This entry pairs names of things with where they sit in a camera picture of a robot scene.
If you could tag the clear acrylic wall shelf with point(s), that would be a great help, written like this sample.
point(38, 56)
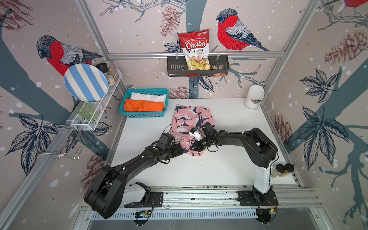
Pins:
point(78, 122)

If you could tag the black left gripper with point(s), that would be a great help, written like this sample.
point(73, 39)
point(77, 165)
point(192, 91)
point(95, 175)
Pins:
point(178, 150)

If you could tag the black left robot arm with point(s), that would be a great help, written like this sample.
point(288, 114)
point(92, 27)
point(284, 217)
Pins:
point(106, 193)

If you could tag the dark lid spice jar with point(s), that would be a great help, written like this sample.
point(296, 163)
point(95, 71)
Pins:
point(103, 67)

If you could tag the pink patterned cloth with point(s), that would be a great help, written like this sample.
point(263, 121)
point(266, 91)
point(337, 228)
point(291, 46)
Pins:
point(186, 118)

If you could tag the black lid shaker bottle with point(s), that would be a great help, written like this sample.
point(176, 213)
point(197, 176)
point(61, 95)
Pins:
point(277, 170)

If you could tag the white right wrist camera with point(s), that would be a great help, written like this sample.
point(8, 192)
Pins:
point(196, 133)

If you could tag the white shorts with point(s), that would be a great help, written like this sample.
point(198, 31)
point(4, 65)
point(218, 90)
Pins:
point(148, 97)

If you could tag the orange cloth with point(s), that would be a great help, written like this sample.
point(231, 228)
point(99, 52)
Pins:
point(142, 106)

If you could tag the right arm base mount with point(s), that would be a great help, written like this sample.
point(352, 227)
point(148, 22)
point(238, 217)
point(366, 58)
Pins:
point(255, 198)

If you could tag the metal wire rack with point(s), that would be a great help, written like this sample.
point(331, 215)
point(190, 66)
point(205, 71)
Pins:
point(68, 143)

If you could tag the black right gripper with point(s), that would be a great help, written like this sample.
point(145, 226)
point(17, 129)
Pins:
point(197, 148)

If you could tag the white mannequin head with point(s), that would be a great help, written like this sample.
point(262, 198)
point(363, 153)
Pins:
point(255, 97)

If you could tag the beige spice jar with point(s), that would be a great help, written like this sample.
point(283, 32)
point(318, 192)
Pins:
point(111, 76)

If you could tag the teal plastic basket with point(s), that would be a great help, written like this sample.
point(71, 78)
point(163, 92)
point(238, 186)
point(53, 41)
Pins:
point(156, 92)

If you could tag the green glass cup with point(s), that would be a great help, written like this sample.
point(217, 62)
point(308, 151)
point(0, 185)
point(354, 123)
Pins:
point(86, 110)

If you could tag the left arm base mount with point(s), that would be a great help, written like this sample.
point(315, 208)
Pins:
point(139, 195)

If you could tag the blue white striped plate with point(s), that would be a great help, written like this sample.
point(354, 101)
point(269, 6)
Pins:
point(86, 83)

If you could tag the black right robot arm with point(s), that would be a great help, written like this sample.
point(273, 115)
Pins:
point(260, 149)

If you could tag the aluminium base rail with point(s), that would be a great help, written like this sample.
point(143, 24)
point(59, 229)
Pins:
point(205, 197)

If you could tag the red Chuba chips bag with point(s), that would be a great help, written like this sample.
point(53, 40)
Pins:
point(195, 47)

